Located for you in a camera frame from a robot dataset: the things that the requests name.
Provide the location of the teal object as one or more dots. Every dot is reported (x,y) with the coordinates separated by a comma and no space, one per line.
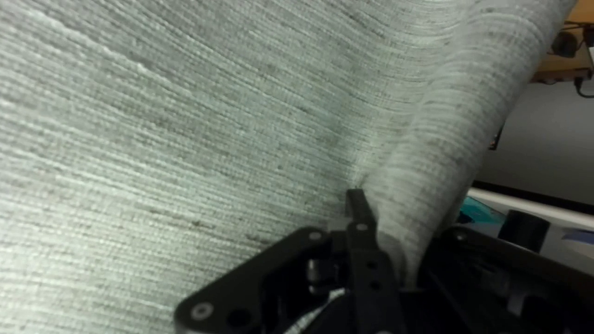
(479,212)

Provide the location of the wooden top workbench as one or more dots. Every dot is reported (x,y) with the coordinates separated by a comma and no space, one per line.
(567,67)

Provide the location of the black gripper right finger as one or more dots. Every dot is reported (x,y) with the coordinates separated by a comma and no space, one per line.
(494,284)

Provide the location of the white bar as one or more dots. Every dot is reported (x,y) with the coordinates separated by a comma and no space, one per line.
(531,206)

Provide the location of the grey woven curtain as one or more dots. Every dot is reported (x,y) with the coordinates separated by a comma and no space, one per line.
(186,123)

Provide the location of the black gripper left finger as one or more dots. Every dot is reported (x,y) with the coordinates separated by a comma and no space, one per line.
(364,271)

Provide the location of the blue white curved object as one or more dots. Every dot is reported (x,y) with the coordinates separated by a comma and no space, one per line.
(587,236)

